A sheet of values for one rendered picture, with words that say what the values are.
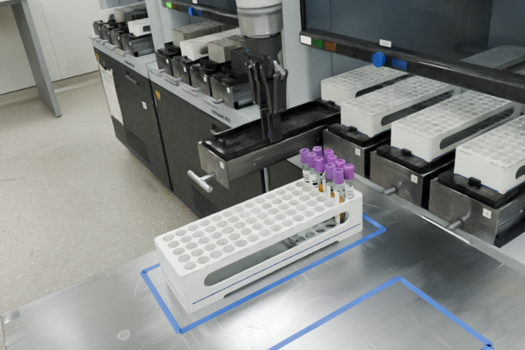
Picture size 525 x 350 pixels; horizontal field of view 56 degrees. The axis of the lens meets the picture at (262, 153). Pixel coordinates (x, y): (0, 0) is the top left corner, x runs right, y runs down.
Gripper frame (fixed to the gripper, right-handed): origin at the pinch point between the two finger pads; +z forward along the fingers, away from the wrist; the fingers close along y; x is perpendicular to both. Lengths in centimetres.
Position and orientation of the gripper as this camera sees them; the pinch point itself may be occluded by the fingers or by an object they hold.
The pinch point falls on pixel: (271, 124)
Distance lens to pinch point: 109.2
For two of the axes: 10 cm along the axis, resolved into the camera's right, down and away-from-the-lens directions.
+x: -8.3, 3.2, -4.6
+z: 1.0, 8.9, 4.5
